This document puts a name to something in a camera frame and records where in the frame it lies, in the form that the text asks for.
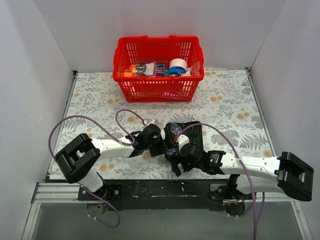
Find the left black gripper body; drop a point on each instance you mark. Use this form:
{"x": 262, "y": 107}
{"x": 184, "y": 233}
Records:
{"x": 169, "y": 141}

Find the colourful packaged item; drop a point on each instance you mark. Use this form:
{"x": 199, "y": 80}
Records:
{"x": 160, "y": 70}

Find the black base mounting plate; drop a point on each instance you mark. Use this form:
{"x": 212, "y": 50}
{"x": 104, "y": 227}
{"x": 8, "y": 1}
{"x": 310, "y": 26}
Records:
{"x": 163, "y": 204}

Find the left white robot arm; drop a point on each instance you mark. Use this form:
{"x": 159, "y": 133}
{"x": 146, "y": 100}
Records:
{"x": 77, "y": 158}

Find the aluminium frame rail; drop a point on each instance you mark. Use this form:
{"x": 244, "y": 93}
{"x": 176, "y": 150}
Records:
{"x": 64, "y": 192}

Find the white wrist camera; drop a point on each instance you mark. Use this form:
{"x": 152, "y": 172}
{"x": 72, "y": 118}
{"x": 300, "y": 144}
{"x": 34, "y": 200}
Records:
{"x": 181, "y": 140}
{"x": 146, "y": 123}

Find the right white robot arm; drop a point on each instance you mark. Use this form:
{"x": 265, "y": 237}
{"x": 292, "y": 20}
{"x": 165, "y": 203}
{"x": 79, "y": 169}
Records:
{"x": 286, "y": 174}

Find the black zippered tool case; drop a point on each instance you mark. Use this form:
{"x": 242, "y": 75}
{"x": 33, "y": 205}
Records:
{"x": 191, "y": 129}

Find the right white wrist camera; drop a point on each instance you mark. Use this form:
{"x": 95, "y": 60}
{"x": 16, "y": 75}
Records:
{"x": 181, "y": 140}

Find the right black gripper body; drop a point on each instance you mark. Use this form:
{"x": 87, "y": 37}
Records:
{"x": 178, "y": 161}

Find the orange small box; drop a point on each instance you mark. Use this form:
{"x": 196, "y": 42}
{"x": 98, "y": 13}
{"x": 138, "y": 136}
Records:
{"x": 128, "y": 74}

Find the white tape roll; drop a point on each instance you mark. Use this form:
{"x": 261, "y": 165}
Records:
{"x": 177, "y": 67}

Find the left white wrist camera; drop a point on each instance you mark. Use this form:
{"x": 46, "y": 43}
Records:
{"x": 146, "y": 123}

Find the silver hair scissors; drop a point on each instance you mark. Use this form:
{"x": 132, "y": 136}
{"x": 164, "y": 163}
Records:
{"x": 175, "y": 128}

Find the red plastic shopping basket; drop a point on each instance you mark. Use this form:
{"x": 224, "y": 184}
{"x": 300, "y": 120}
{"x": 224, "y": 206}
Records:
{"x": 132, "y": 50}

